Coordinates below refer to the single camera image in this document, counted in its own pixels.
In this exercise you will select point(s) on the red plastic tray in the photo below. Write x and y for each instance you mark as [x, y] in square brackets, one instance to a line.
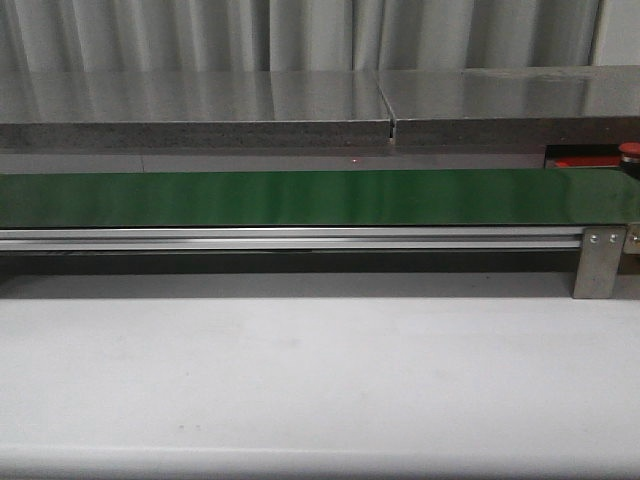
[583, 162]

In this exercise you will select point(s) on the steel conveyor end plate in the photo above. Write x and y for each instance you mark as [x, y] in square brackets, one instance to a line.
[632, 239]

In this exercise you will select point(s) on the steel conveyor support bracket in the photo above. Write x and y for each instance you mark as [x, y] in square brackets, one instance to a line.
[600, 255]

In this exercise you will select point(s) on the right grey stone slab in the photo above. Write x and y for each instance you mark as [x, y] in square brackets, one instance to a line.
[532, 106]

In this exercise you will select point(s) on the red mushroom button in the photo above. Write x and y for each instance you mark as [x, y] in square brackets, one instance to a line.
[630, 158]

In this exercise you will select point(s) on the grey pleated curtain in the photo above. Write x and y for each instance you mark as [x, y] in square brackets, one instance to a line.
[43, 36]

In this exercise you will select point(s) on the left grey stone slab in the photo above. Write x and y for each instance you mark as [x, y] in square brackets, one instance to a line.
[192, 110]

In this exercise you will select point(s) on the aluminium conveyor side rail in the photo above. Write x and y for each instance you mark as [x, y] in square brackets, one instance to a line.
[274, 239]

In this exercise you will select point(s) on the green conveyor belt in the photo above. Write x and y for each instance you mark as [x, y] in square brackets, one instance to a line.
[320, 198]

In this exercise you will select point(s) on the grey stone slab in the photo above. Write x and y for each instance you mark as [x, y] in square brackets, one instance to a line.
[192, 110]
[532, 106]

